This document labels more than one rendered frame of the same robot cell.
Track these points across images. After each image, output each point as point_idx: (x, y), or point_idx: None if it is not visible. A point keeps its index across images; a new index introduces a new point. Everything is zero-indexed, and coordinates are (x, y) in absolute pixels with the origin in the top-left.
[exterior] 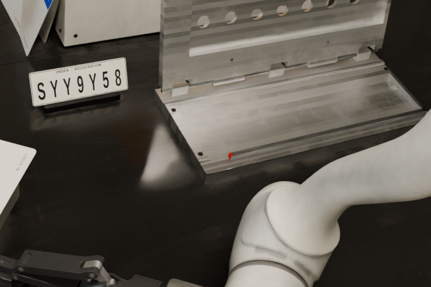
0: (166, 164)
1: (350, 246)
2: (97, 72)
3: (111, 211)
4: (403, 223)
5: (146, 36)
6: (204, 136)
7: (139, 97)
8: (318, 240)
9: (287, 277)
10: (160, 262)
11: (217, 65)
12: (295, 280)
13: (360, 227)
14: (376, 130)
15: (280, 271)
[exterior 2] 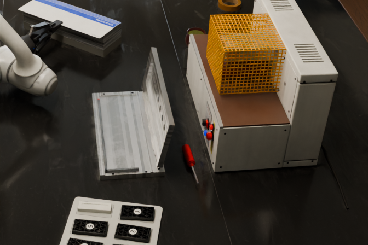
0: (106, 91)
1: (42, 127)
2: None
3: (87, 74)
4: (46, 146)
5: (193, 101)
6: (114, 98)
7: None
8: (15, 63)
9: (10, 60)
10: (59, 80)
11: (145, 96)
12: (9, 63)
13: (50, 133)
14: (99, 149)
15: (12, 59)
